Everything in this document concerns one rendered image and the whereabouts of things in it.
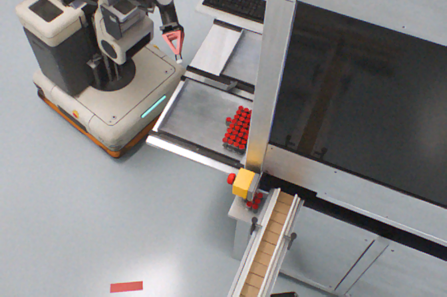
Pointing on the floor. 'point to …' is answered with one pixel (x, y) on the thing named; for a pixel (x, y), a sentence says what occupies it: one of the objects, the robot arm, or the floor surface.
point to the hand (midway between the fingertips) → (177, 52)
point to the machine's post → (269, 72)
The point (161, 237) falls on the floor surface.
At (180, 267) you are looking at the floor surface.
